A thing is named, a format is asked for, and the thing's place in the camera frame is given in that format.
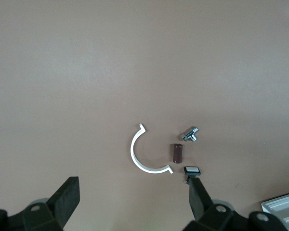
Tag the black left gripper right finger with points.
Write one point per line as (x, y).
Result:
(200, 202)

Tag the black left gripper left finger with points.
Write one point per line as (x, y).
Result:
(62, 199)

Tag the dark brown rectangular block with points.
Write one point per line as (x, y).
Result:
(176, 153)

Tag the silver metal T fitting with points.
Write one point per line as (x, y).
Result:
(189, 134)

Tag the black rectangular white-top switch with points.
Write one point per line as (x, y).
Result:
(192, 169)

